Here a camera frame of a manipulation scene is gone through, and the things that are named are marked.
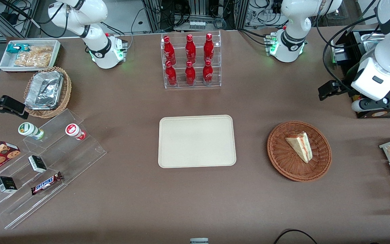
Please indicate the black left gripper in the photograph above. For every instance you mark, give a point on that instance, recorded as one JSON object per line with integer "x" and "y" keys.
{"x": 346, "y": 89}

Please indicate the triangle sandwich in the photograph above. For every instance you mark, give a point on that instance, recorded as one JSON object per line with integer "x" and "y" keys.
{"x": 300, "y": 146}

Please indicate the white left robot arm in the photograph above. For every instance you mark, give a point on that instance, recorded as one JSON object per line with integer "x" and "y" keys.
{"x": 291, "y": 20}

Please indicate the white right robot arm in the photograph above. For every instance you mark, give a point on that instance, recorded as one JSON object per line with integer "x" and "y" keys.
{"x": 93, "y": 34}

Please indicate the oval wicker basket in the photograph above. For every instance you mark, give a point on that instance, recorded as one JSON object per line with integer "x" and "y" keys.
{"x": 67, "y": 91}

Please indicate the round brown wicker basket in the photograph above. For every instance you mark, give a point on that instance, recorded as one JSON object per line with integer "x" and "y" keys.
{"x": 283, "y": 159}

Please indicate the beige plastic tray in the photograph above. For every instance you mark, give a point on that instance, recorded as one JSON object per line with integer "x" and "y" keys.
{"x": 196, "y": 141}

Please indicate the green lid yogurt bottle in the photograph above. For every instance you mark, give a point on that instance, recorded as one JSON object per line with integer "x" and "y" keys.
{"x": 29, "y": 130}

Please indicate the stack of foil trays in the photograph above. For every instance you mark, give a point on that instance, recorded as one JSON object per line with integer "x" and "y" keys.
{"x": 44, "y": 89}

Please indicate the white rectangular plastic bin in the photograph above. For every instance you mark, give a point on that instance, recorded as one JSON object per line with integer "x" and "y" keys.
{"x": 5, "y": 65}

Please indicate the clear bag of chips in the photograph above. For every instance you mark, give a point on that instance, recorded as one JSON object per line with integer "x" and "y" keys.
{"x": 34, "y": 57}

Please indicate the teal snack packet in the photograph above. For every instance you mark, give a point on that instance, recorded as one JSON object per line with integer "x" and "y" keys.
{"x": 15, "y": 48}

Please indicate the black hot food display case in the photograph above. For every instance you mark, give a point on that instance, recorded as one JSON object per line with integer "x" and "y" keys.
{"x": 354, "y": 44}

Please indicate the small black carton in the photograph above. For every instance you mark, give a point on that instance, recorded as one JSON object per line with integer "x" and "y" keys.
{"x": 37, "y": 164}
{"x": 6, "y": 185}

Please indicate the red lid yogurt bottle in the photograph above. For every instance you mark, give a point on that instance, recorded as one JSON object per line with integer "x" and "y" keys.
{"x": 73, "y": 130}

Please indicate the steel food pan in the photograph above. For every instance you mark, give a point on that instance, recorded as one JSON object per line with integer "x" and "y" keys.
{"x": 372, "y": 42}

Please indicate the clear acrylic step shelf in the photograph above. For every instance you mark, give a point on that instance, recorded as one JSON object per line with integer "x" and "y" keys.
{"x": 80, "y": 156}

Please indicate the snickers chocolate bar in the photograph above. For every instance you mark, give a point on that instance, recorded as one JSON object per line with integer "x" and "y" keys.
{"x": 46, "y": 183}

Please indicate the clear acrylic bottle rack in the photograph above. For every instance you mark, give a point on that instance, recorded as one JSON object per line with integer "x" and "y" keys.
{"x": 215, "y": 61}

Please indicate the red cola bottle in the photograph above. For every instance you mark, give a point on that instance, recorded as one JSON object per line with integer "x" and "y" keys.
{"x": 208, "y": 73}
{"x": 209, "y": 48}
{"x": 190, "y": 49}
{"x": 171, "y": 75}
{"x": 190, "y": 74}
{"x": 169, "y": 51}

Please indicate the grey socket box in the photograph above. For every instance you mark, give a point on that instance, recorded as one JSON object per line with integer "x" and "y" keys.
{"x": 197, "y": 24}

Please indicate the small grey device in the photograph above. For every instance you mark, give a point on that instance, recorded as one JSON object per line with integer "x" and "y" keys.
{"x": 199, "y": 241}

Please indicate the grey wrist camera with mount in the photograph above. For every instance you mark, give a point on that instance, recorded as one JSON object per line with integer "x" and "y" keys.
{"x": 381, "y": 102}

